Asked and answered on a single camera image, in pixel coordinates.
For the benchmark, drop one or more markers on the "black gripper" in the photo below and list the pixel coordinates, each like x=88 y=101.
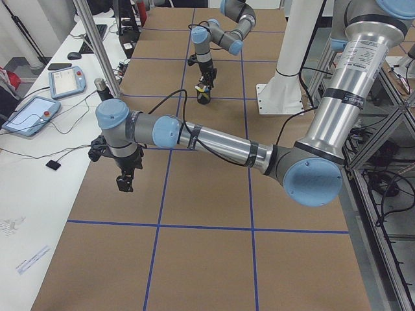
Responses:
x=205 y=68
x=130 y=162

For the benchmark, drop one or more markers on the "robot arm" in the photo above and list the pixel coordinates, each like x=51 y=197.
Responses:
x=301 y=155
x=210 y=31

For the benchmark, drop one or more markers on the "black mesh pen cup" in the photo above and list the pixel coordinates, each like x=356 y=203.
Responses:
x=201 y=88

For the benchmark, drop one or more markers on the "small black square pad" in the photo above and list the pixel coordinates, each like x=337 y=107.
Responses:
x=52 y=164

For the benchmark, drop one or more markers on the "brown paper table cover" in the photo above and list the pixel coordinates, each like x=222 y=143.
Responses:
x=187 y=238

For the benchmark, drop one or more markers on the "near teach pendant tablet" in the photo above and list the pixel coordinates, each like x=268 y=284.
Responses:
x=32 y=117

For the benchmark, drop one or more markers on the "teach pendant tablet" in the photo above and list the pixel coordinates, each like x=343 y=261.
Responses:
x=66 y=82
x=32 y=117

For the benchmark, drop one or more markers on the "far teach pendant tablet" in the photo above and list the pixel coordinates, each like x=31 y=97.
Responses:
x=66 y=82

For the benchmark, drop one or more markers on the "black smartphone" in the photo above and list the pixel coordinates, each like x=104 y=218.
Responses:
x=58 y=66

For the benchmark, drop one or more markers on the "black computer mouse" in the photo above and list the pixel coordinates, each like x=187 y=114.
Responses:
x=74 y=56

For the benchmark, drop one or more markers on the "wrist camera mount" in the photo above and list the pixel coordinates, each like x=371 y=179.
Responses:
x=99 y=148
x=192 y=60

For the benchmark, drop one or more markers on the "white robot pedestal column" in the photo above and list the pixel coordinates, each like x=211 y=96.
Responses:
x=282 y=94

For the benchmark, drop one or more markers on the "aluminium frame post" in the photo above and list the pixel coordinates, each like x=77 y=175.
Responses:
x=87 y=19

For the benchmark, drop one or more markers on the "aluminium frame rack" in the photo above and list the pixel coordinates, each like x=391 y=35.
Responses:
x=380 y=165

